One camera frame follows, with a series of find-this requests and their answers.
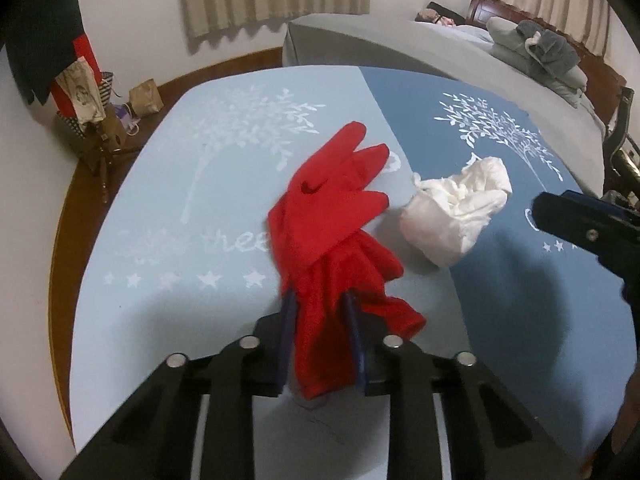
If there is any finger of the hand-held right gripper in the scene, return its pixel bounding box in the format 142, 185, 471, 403
562, 190, 640, 228
532, 192, 640, 266

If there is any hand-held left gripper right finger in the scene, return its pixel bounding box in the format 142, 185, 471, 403
344, 292, 581, 480

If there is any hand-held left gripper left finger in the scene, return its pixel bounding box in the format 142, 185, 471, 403
59, 292, 301, 480

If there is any red glove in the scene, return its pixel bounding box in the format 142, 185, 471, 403
267, 121, 427, 402

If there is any white glove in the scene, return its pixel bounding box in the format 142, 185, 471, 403
399, 156, 513, 268

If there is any dark blue tree-print mat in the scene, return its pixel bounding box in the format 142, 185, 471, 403
360, 66, 636, 466

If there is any dark grey plush blanket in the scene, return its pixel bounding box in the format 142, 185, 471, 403
515, 20, 583, 78

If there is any grey pillow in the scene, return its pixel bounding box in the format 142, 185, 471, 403
487, 16, 588, 106

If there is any light blue tree-print mat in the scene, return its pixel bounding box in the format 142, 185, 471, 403
67, 66, 476, 453

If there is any wooden headboard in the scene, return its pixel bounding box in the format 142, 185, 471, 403
467, 0, 628, 106

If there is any grey bed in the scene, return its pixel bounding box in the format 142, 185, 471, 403
281, 12, 618, 196

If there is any wooden stand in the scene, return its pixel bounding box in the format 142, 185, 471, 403
55, 110, 143, 206

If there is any brown paper bag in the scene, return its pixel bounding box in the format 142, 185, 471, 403
129, 78, 163, 116

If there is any cream printed tote bag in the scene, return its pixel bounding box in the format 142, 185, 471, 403
55, 57, 108, 126

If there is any red hanging cloth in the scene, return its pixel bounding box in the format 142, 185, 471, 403
50, 35, 101, 121

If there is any black hanging garment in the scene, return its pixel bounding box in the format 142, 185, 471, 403
0, 0, 96, 106

